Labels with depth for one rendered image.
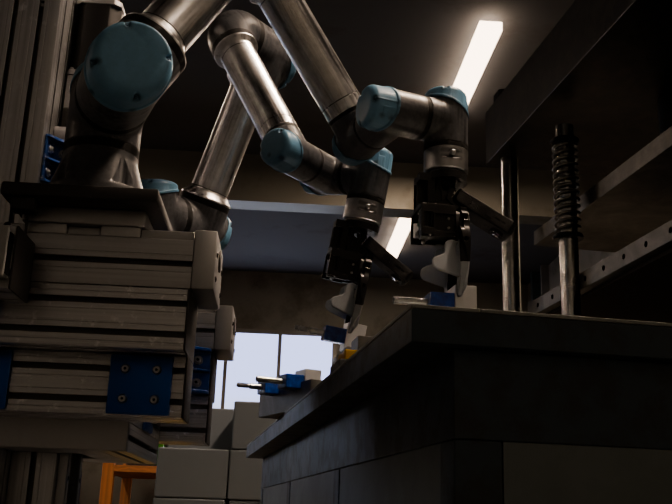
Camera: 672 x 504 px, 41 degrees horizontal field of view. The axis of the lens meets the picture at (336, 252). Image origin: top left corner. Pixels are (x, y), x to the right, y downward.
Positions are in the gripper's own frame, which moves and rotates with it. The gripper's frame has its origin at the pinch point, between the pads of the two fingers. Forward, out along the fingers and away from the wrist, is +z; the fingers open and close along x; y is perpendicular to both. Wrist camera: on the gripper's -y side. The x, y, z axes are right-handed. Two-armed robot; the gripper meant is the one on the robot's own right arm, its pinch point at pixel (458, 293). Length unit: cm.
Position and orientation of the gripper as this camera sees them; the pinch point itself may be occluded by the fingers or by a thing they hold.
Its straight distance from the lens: 149.1
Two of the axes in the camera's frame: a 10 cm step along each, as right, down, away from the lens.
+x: 1.8, -2.7, -9.5
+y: -9.8, -0.8, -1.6
